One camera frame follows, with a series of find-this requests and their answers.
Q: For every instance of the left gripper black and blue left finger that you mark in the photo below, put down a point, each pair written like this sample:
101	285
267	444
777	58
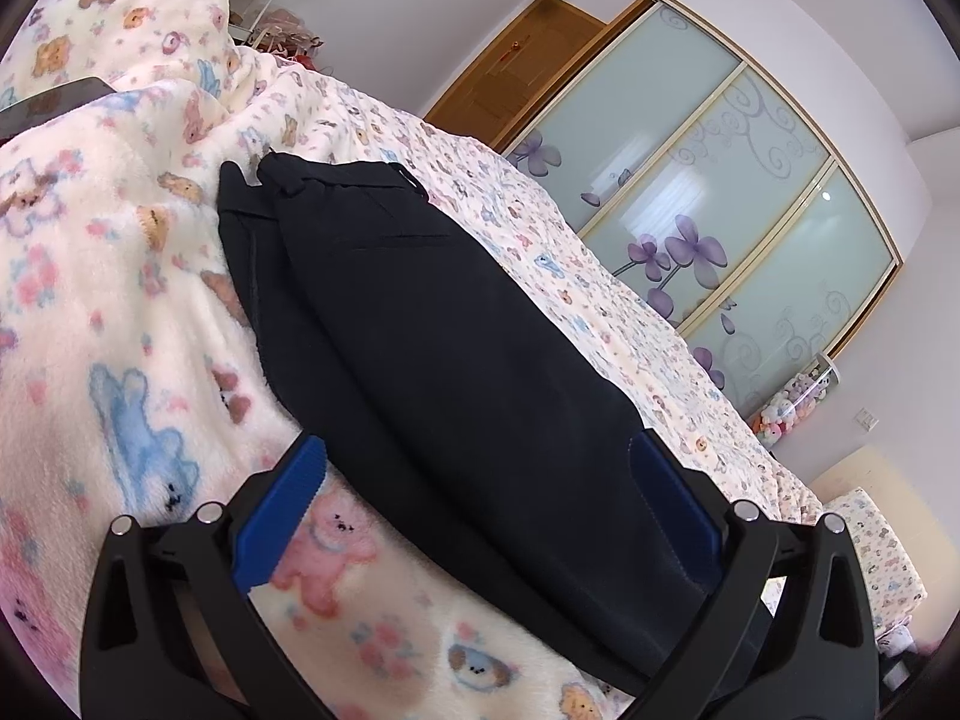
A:
137	657

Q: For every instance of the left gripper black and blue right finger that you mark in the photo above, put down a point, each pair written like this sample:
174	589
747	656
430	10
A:
786	628

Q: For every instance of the black pants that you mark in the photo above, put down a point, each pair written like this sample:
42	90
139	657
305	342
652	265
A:
461	414

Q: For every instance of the floral print pillow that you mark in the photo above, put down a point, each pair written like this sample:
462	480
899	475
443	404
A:
894	586

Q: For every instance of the cream headboard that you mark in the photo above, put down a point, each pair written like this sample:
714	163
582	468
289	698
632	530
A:
928	544

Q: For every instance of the clear container of plush toys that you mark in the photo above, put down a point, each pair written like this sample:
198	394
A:
795	401

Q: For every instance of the fluffy bear print blanket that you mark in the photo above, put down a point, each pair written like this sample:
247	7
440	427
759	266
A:
130	380

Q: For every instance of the floral glass sliding wardrobe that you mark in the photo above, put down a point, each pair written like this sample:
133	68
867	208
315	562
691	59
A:
694	178

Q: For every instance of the floral print bed sheet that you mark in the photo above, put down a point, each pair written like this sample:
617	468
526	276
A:
521	226

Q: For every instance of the pink clothes pile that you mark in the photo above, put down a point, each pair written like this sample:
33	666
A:
282	33

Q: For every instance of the brown wooden door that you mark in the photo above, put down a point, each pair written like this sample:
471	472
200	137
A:
523	68

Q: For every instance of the white wall socket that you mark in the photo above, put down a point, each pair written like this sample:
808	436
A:
866	420

